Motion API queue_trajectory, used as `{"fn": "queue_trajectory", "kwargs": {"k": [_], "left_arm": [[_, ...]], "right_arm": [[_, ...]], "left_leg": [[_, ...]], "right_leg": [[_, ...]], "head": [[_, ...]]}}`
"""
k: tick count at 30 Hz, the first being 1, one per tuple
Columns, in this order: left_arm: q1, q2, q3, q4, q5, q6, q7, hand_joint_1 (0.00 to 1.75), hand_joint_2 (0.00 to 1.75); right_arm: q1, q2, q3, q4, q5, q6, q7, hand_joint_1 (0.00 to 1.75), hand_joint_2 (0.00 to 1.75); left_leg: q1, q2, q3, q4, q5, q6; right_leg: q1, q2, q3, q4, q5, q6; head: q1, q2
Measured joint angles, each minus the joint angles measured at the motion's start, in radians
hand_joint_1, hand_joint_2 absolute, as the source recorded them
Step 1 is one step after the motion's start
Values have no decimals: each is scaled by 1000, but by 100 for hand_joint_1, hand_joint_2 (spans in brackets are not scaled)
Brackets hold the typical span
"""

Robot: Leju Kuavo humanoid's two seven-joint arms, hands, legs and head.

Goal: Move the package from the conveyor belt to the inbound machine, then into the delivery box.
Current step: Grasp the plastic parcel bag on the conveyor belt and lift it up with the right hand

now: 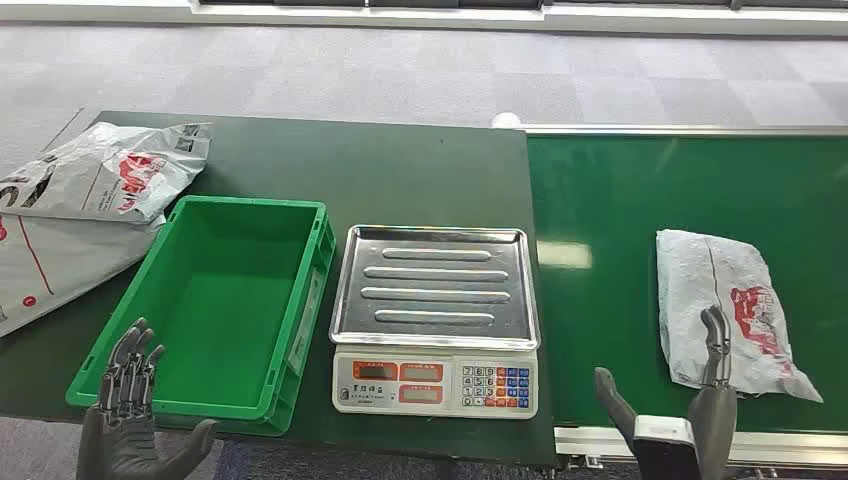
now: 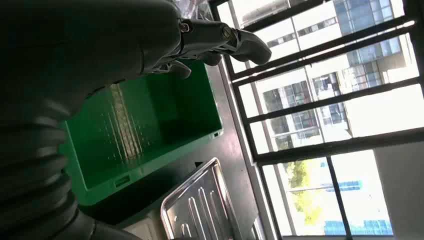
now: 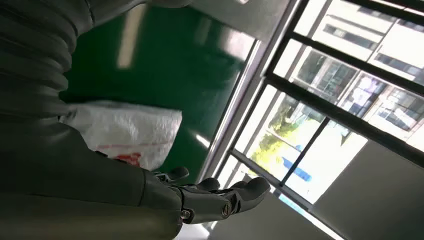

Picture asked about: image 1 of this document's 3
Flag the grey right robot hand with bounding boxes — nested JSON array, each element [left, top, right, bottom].
[[594, 305, 738, 480]]

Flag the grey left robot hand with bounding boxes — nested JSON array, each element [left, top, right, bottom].
[[76, 317, 220, 480]]

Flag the grey parcel bag red print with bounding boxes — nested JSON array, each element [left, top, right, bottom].
[[655, 229, 824, 404]]

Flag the green conveyor belt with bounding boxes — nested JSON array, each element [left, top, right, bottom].
[[527, 134, 848, 433]]

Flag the green plastic crate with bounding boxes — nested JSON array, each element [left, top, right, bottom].
[[65, 195, 337, 437]]

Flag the large white mailer bag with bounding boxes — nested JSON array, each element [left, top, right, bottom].
[[0, 211, 167, 338]]

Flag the grey mailer bag QR codes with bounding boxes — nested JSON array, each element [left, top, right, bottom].
[[0, 121, 212, 225]]

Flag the white electronic scale base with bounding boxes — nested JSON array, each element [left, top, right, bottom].
[[331, 344, 539, 421]]

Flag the stainless steel weighing tray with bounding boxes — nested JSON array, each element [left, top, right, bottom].
[[329, 225, 541, 352]]

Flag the white window ledge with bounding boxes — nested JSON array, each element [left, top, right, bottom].
[[0, 0, 848, 38]]

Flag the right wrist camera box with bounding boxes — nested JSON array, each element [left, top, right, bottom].
[[632, 415, 701, 480]]

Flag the aluminium conveyor side rail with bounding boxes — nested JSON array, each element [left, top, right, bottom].
[[553, 425, 848, 473], [519, 124, 848, 138]]

